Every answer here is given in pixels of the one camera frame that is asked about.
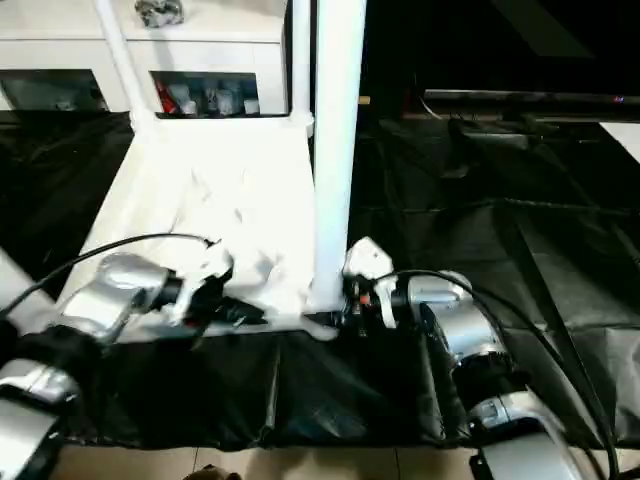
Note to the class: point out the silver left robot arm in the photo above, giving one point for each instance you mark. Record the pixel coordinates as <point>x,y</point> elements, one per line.
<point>115,285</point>

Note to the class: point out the white cabinet with glass doors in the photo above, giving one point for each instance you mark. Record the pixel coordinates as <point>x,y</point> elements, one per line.
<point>60,50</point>

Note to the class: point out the white plastic table top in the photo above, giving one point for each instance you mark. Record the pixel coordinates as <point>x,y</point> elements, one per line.
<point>200,175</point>

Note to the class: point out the black plastic mat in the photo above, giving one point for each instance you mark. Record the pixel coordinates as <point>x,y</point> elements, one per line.
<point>325,380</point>

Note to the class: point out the clear bag of dark parts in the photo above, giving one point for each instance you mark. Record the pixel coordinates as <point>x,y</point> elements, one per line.
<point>160,12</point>

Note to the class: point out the white flat board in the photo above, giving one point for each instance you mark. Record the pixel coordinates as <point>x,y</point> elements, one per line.
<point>622,140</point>

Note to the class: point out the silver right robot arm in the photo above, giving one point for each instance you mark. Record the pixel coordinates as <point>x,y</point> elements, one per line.
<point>465,320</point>

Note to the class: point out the white plastic table leg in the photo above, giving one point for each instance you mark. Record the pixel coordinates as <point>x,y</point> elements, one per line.
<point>122,65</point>
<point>302,65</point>
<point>337,125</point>
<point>22,290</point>

